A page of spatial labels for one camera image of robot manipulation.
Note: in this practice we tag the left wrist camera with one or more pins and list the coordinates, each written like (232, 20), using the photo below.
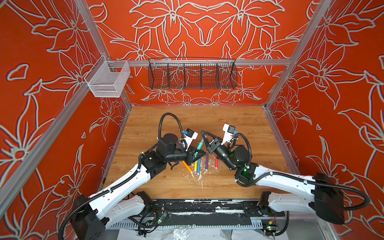
(188, 136)

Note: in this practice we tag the black wire basket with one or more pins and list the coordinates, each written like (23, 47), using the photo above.
(182, 73)

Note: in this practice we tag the purple marker pen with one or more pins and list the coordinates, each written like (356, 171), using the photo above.
(207, 162)

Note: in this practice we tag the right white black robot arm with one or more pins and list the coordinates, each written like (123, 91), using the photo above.
(317, 195)

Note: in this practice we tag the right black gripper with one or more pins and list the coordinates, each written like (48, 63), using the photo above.
(210, 148)

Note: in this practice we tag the blue marker pen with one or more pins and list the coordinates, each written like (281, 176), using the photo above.
(198, 167)

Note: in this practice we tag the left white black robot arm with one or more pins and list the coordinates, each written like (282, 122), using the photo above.
(91, 216)

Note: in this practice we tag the orange marker pen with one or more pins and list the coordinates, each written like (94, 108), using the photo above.
(187, 167)

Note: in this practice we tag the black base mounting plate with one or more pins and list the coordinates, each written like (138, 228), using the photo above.
(247, 207)

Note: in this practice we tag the white wire basket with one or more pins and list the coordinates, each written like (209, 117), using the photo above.
(107, 79)

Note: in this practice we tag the pink marker pen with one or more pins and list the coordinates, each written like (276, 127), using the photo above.
(216, 162)

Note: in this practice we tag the white cable duct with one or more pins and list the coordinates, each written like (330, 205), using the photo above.
(130, 225)

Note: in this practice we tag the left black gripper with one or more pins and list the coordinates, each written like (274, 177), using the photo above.
(190, 155)

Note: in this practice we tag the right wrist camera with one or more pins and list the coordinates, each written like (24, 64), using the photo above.
(229, 131)

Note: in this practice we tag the green marker pen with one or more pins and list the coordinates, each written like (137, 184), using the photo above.
(199, 147)

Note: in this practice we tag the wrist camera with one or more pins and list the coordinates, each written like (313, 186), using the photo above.
(188, 136)
(229, 131)

